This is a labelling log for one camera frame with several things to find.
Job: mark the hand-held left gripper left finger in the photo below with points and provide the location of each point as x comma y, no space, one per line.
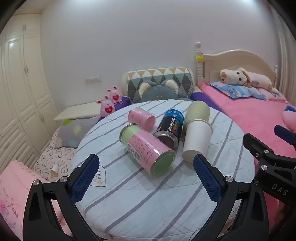
83,178

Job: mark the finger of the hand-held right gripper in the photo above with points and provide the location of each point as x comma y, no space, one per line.
255,144
285,132

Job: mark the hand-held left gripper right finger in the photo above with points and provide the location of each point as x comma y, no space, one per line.
207,178

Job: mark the tiny paper cup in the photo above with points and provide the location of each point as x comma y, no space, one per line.
54,171

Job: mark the white paper cup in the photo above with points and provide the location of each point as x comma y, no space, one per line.
197,141

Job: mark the green cup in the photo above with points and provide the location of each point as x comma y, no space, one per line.
198,110

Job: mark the small pink cup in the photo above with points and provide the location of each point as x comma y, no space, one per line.
140,117

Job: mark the pink plush toy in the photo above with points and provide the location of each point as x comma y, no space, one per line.
290,118

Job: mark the heart patterned sheet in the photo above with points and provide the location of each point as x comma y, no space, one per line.
55,155

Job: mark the grey flower pillow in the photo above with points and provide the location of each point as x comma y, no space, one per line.
74,131

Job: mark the blue printed pillow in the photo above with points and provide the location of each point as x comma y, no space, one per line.
233,90

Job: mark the striped tablecloth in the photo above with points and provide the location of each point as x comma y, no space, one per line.
138,201

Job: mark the black can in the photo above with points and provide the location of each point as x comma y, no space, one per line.
170,126

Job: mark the pink and green can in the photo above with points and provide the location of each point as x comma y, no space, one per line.
148,150

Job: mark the white bedside table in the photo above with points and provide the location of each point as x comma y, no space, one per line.
78,111

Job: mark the pink floral blanket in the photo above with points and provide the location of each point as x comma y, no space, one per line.
13,185

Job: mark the white dog plush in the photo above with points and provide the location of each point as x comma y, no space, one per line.
233,76

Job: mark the pink bunny plush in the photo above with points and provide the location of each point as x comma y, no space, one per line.
106,108
115,95

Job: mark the purple cushion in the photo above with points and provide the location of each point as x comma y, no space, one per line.
123,103
198,95

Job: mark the white curtain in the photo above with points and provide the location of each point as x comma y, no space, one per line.
285,51

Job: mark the cream bed headboard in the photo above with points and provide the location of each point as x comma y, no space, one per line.
242,62

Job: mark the triangle patterned pillow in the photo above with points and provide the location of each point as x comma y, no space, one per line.
182,81

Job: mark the grey bear cushion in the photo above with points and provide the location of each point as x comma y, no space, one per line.
159,93

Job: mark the yellow crown ornament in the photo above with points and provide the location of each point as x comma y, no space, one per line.
199,58

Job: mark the cream wardrobe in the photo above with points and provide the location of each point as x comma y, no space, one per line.
23,81

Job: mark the white wall socket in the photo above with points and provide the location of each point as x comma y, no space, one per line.
93,79

